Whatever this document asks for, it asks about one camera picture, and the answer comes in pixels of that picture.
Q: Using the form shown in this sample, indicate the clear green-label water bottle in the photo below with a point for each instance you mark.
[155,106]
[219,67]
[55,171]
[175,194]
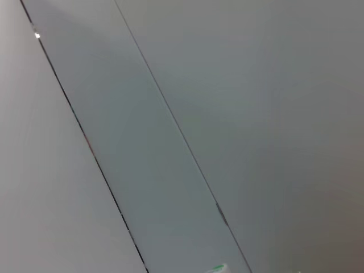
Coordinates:
[218,269]

